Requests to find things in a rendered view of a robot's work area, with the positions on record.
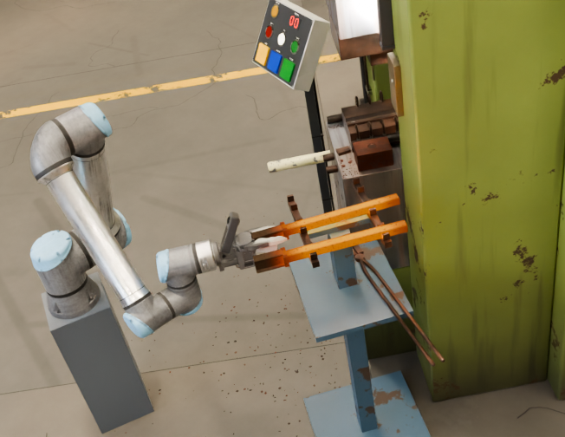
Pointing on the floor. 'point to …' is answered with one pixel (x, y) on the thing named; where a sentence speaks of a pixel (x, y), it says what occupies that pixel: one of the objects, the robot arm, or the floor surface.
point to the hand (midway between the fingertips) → (280, 231)
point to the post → (318, 147)
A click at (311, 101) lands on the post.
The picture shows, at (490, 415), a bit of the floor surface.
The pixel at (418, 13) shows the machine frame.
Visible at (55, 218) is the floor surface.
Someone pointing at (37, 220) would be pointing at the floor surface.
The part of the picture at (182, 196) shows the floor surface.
